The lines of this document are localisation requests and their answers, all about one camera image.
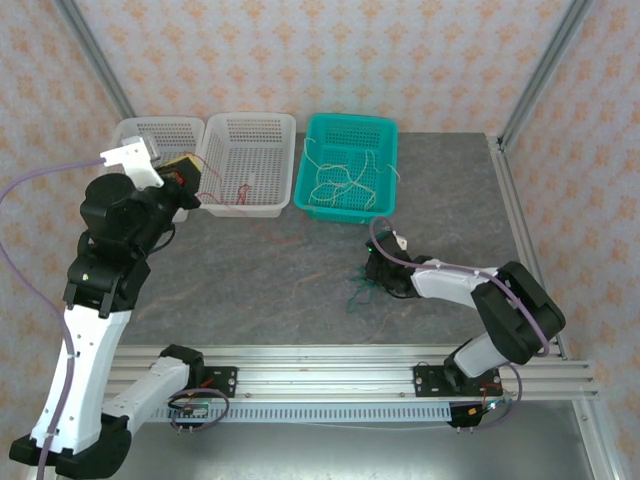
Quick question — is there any thin white cable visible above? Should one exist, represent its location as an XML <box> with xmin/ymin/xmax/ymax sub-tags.
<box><xmin>302</xmin><ymin>138</ymin><xmax>329</xmax><ymax>201</ymax></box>
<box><xmin>307</xmin><ymin>178</ymin><xmax>378</xmax><ymax>213</ymax></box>
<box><xmin>312</xmin><ymin>149</ymin><xmax>402</xmax><ymax>190</ymax></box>

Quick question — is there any white perforated plastic basket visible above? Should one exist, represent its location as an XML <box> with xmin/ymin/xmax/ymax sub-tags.
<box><xmin>192</xmin><ymin>112</ymin><xmax>297</xmax><ymax>220</ymax></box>
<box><xmin>102</xmin><ymin>116</ymin><xmax>207</xmax><ymax>224</ymax></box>

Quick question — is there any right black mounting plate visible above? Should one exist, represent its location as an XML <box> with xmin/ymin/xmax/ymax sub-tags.
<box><xmin>413</xmin><ymin>363</ymin><xmax>504</xmax><ymax>400</ymax></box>

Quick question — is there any black mounting plate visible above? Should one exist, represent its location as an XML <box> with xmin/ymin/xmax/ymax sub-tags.
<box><xmin>413</xmin><ymin>363</ymin><xmax>504</xmax><ymax>400</ymax></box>
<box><xmin>192</xmin><ymin>365</ymin><xmax>239</xmax><ymax>399</ymax></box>

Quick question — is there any teal perforated plastic basket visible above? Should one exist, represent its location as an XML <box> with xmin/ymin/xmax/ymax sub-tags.
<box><xmin>293</xmin><ymin>113</ymin><xmax>400</xmax><ymax>227</ymax></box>

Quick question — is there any right controller board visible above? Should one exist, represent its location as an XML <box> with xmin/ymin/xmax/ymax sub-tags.
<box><xmin>467</xmin><ymin>396</ymin><xmax>515</xmax><ymax>419</ymax></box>

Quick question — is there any controller board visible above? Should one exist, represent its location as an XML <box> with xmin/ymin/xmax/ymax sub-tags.
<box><xmin>167</xmin><ymin>401</ymin><xmax>211</xmax><ymax>420</ymax></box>
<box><xmin>467</xmin><ymin>396</ymin><xmax>515</xmax><ymax>419</ymax></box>

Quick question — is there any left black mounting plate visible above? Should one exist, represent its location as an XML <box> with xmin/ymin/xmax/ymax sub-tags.
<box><xmin>192</xmin><ymin>365</ymin><xmax>239</xmax><ymax>399</ymax></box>

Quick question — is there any left controller board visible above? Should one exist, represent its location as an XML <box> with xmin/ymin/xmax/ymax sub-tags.
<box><xmin>167</xmin><ymin>401</ymin><xmax>211</xmax><ymax>420</ymax></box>

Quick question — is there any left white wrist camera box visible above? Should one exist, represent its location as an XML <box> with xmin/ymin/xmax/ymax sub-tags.
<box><xmin>98</xmin><ymin>136</ymin><xmax>164</xmax><ymax>192</ymax></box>

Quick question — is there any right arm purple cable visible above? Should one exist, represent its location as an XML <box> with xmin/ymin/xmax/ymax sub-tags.
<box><xmin>368</xmin><ymin>215</ymin><xmax>553</xmax><ymax>433</ymax></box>

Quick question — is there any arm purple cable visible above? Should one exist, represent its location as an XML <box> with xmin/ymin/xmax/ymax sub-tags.
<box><xmin>368</xmin><ymin>215</ymin><xmax>553</xmax><ymax>433</ymax></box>
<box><xmin>0</xmin><ymin>159</ymin><xmax>231</xmax><ymax>480</ymax></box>

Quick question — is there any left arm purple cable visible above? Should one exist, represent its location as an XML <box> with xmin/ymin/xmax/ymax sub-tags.
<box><xmin>0</xmin><ymin>159</ymin><xmax>231</xmax><ymax>480</ymax></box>

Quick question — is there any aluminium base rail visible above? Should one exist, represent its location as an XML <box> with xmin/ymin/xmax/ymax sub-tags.
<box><xmin>102</xmin><ymin>344</ymin><xmax>602</xmax><ymax>403</ymax></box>

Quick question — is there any aluminium table side rail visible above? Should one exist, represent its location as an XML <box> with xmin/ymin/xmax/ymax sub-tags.
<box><xmin>486</xmin><ymin>133</ymin><xmax>570</xmax><ymax>360</ymax></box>

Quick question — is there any aluminium frame post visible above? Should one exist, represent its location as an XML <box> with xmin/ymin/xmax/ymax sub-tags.
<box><xmin>52</xmin><ymin>0</ymin><xmax>137</xmax><ymax>121</ymax></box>
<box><xmin>498</xmin><ymin>0</ymin><xmax>597</xmax><ymax>151</ymax></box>

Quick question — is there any grey slotted cable duct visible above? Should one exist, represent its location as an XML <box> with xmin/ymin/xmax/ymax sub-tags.
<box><xmin>149</xmin><ymin>403</ymin><xmax>455</xmax><ymax>425</ymax></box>

